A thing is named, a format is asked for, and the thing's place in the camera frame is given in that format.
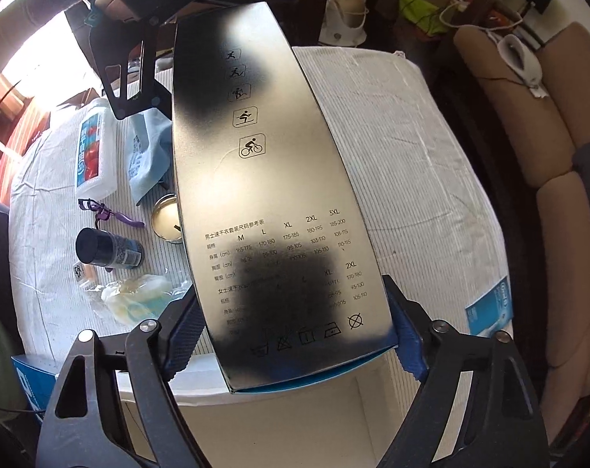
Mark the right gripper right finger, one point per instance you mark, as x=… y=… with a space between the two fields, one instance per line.
x=475 y=405

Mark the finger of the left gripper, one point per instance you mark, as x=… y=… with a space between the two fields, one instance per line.
x=125 y=55

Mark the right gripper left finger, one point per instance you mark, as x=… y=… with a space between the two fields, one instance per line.
x=84 y=424

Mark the white plastic bottle blue label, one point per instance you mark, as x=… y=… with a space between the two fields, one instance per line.
x=96 y=153

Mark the light blue lens cloth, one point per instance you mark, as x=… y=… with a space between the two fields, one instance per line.
x=148 y=151

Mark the clear bag of cotton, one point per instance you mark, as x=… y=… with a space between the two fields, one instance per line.
x=133 y=300

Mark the purple eyelash curler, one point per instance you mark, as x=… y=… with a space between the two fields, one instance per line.
x=103 y=213

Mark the small clear plastic case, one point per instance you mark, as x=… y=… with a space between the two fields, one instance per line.
x=85 y=275

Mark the small tin candle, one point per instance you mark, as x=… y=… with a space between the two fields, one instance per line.
x=165 y=221

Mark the dark blue cylindrical can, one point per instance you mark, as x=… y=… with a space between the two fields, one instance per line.
x=103 y=249

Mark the silver blue sportswear box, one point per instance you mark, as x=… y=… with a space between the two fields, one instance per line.
x=279 y=252

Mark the blue oral-b box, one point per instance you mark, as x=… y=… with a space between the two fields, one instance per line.
x=491 y=312

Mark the white cardboard storage box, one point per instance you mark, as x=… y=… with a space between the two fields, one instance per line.
x=346 y=421

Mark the white striped tablecloth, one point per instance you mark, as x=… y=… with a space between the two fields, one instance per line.
x=430 y=221

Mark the white iron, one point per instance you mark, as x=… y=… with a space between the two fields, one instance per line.
x=343 y=23

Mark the yellow green bag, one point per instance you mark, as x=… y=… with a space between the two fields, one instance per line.
x=425 y=15

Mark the brown sofa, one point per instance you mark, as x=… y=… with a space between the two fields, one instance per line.
x=523 y=148

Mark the white device on sofa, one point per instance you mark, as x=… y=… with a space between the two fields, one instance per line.
x=522 y=61

